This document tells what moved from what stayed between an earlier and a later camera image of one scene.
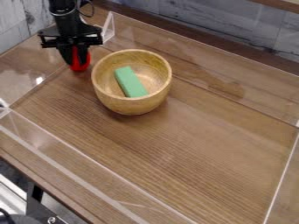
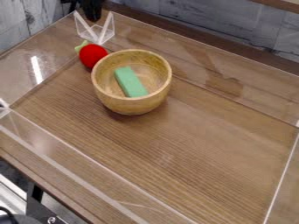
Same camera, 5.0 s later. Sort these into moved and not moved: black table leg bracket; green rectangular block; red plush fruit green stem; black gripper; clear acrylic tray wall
Moved: red plush fruit green stem; black gripper
Not moved: black table leg bracket; green rectangular block; clear acrylic tray wall
